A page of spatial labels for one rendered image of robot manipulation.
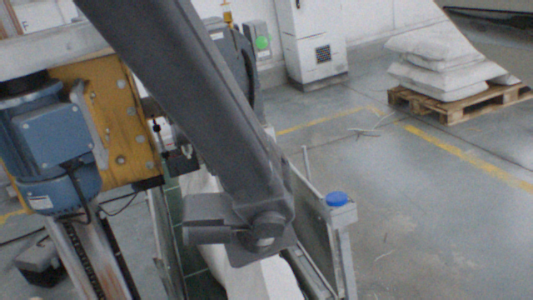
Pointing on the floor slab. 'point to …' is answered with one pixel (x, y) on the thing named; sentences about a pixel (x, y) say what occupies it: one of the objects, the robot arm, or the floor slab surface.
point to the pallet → (449, 117)
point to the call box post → (346, 262)
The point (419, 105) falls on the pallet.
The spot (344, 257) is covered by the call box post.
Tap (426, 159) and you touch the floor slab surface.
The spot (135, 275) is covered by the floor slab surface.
